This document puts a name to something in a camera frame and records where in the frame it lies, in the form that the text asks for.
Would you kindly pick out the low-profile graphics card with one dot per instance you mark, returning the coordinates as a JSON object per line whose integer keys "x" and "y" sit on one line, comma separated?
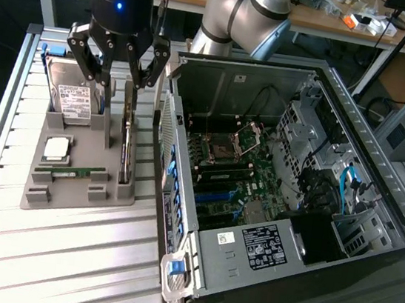
{"x": 126, "y": 156}

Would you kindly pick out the metal disk bay bracket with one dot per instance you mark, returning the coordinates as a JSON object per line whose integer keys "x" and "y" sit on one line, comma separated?
{"x": 360, "y": 232}

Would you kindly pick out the silver CPU chip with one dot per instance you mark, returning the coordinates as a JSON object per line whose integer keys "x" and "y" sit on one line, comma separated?
{"x": 56, "y": 148}

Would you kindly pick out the orange box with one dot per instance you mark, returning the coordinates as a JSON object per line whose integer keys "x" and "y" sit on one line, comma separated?
{"x": 350, "y": 21}

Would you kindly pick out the metal disk bay cage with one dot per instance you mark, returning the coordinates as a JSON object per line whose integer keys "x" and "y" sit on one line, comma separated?
{"x": 298, "y": 134}

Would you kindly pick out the black tripod pole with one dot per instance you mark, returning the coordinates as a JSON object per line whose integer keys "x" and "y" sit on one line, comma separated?
{"x": 400, "y": 47}

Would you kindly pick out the white flat box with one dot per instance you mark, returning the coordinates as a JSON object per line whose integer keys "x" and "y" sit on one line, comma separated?
{"x": 388, "y": 31}

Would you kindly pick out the grey parts rack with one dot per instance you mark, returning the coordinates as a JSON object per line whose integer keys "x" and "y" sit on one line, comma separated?
{"x": 77, "y": 195}

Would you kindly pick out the blue expansion slot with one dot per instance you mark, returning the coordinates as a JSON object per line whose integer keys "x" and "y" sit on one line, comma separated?
{"x": 215, "y": 197}

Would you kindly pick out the green RAM stick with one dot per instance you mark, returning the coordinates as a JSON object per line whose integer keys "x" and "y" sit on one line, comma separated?
{"x": 73, "y": 172}

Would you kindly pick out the black RAM slot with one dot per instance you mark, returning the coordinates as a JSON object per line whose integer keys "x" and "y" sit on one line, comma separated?
{"x": 219, "y": 166}

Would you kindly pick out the CPU socket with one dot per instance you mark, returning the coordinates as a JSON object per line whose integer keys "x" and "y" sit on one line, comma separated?
{"x": 221, "y": 148}

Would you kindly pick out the blue release latch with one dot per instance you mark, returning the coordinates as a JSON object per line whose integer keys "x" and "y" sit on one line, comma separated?
{"x": 176, "y": 268}

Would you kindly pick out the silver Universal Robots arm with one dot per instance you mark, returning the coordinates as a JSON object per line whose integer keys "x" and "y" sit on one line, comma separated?
{"x": 244, "y": 7}

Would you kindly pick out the grey chipset heatsink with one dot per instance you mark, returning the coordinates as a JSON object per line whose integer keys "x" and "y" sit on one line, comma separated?
{"x": 254, "y": 211}

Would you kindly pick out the open black PC case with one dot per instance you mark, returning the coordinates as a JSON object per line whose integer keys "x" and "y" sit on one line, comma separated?
{"x": 368, "y": 143}

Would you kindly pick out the black expansion slot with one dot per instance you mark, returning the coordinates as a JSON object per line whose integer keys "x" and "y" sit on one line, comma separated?
{"x": 216, "y": 217}

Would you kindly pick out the green motherboard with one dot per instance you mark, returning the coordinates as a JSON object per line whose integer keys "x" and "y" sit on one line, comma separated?
{"x": 269, "y": 182}

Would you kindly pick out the metal socket cover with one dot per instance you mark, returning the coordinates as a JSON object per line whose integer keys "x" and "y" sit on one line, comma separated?
{"x": 249, "y": 137}

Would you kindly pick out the grey power supply unit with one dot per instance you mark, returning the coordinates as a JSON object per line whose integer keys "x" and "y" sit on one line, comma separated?
{"x": 233, "y": 260}

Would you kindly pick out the hard disk with blue carrier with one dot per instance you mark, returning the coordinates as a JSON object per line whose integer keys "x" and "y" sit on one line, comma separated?
{"x": 69, "y": 102}

